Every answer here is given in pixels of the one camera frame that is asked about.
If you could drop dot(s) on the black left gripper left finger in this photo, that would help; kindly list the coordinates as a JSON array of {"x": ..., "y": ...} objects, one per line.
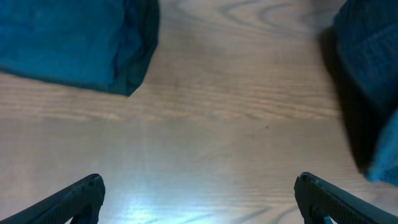
[{"x": 78, "y": 203}]

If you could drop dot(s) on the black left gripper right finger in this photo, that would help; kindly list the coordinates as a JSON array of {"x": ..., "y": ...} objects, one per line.
[{"x": 321, "y": 202}]

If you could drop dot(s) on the blue shorts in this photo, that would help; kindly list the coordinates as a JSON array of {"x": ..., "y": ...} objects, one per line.
[{"x": 360, "y": 52}]

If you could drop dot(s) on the folded dark navy garment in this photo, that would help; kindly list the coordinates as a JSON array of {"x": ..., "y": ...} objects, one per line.
[{"x": 101, "y": 45}]

